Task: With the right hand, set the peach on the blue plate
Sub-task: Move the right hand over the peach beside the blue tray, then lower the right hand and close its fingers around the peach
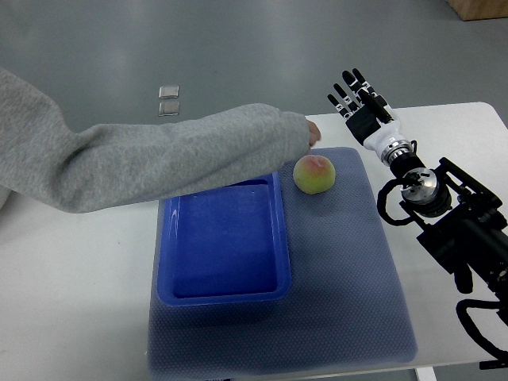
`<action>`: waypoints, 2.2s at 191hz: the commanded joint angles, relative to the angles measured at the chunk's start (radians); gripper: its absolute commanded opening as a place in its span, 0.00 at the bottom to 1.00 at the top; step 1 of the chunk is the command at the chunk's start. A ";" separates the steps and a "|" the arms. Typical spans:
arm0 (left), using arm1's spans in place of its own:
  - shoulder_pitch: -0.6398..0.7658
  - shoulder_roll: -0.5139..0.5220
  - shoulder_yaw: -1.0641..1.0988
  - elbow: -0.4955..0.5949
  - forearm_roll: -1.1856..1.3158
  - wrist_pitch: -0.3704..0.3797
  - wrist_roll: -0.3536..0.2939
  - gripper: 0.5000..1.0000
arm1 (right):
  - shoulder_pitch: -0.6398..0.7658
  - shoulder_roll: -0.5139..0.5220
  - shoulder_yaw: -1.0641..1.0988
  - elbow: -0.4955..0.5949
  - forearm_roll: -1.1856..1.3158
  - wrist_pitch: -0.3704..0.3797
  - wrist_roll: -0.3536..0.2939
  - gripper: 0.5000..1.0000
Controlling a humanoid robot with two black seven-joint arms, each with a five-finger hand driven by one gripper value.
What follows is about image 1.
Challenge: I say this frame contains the blue plastic tray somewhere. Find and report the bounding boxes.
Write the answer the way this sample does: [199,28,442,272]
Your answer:
[156,172,292,307]

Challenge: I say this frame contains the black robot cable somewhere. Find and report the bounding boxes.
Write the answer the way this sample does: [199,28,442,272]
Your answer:
[455,299,508,360]

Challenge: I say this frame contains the blue textured mat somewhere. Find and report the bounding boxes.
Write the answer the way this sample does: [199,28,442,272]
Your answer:
[148,148,418,380]

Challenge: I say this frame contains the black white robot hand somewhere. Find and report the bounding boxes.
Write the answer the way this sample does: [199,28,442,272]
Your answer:
[328,68,413,161]

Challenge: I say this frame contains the yellow pink peach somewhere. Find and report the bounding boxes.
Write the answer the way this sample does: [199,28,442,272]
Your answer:
[293,155,336,194]

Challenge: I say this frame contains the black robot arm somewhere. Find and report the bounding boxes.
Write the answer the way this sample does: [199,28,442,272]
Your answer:
[377,140,507,370]

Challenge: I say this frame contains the upper metal floor plate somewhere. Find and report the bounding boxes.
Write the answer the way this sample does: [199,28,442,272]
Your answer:
[158,85,179,99]

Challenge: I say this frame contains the brown cardboard box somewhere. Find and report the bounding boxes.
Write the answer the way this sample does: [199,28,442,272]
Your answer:
[448,0,507,21]

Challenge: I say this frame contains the grey sleeved person forearm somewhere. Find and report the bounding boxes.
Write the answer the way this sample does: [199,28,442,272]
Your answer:
[1,71,310,214]

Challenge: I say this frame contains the person hand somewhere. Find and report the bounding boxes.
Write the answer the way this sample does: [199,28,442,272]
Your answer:
[306,120,321,148]

